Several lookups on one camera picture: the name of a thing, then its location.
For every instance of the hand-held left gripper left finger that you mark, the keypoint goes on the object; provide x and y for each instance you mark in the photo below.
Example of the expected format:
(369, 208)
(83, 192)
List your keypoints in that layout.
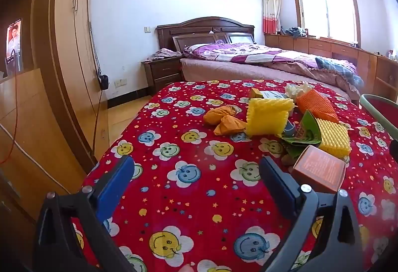
(115, 188)

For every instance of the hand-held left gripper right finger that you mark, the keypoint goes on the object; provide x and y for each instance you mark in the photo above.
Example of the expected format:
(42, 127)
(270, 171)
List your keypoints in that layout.
(279, 188)

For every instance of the yellow foam fruit net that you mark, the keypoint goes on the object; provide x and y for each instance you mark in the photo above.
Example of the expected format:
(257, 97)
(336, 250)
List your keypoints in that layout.
(267, 116)

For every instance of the green and red bin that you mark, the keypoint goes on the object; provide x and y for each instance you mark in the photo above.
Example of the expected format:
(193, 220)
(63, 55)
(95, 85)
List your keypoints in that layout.
(382, 107)

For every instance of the person's left hand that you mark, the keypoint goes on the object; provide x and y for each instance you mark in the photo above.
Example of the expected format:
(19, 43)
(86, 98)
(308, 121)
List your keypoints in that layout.
(187, 268)

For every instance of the orange cardboard box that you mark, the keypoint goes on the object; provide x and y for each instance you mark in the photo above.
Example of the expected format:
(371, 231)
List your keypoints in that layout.
(320, 166)

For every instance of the green mosquito coil box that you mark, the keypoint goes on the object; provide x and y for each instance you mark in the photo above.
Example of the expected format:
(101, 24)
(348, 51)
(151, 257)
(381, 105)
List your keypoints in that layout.
(306, 132)

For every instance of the small yellow foam net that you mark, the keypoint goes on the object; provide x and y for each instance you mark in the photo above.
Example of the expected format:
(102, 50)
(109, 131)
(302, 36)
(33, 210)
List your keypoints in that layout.
(335, 138)

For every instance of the red smiley flower blanket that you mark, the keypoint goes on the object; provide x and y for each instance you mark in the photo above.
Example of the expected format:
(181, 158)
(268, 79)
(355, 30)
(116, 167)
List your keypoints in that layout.
(192, 197)

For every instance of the orange crumpled wrapper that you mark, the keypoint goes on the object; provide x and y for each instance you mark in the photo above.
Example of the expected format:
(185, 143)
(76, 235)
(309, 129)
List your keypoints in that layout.
(219, 115)
(230, 127)

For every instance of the orange foam fruit net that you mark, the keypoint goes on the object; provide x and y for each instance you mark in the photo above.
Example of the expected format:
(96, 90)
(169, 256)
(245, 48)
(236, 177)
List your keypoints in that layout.
(317, 104)

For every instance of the white cardboard box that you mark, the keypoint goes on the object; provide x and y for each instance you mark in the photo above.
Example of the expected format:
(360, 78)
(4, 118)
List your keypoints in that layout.
(270, 95)

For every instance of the small gold box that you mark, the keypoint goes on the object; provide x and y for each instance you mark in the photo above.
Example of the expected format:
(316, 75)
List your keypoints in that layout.
(255, 94)

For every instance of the light wooden desk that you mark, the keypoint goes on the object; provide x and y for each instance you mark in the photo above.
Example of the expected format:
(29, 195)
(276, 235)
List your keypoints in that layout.
(34, 122)

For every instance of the black charger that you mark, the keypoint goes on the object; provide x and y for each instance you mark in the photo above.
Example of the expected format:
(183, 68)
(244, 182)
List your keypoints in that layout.
(104, 81)

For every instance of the dark wooden nightstand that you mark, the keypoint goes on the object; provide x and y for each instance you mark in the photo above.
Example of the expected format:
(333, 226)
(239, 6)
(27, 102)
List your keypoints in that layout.
(163, 73)

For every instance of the bed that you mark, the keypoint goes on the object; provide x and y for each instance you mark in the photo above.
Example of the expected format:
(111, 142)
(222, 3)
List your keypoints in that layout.
(224, 68)

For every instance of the blue plaid cloth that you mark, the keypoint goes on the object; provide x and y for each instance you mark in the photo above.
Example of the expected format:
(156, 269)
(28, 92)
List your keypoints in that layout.
(337, 68)

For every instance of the purple floral quilt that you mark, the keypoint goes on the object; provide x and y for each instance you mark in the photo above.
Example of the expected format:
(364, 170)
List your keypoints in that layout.
(255, 53)

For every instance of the wooden wardrobe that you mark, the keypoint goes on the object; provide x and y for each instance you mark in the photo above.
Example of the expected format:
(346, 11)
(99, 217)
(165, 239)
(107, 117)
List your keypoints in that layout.
(71, 57)

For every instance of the pink folded clothes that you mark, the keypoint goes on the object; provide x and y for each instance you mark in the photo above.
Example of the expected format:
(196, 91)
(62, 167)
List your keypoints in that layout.
(164, 53)

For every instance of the low wooden cabinet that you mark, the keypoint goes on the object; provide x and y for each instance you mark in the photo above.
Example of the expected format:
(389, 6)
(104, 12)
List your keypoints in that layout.
(342, 53)

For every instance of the blue clothes pile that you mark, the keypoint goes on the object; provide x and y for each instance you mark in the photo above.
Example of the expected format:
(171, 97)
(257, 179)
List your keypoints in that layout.
(295, 31)

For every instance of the purple floral pillow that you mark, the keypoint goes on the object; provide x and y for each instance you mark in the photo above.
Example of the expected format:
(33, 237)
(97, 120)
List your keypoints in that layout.
(197, 48)

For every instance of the phone with lit screen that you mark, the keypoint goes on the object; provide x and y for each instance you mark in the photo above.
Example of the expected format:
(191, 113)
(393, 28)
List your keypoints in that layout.
(14, 45)

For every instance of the white plastic bag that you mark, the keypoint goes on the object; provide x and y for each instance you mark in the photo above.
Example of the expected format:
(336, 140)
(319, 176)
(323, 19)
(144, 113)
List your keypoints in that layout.
(393, 54)

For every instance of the dark wooden headboard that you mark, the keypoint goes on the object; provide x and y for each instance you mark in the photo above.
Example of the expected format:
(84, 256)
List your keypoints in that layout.
(202, 28)

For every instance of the floral red curtain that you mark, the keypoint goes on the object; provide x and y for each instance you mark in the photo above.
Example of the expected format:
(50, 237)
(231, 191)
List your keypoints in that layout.
(271, 7)

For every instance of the wooden framed window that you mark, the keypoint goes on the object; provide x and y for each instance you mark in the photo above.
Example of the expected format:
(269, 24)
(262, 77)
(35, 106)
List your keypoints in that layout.
(326, 7)

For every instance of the white wall socket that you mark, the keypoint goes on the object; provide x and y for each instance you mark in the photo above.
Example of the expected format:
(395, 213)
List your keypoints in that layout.
(120, 82)

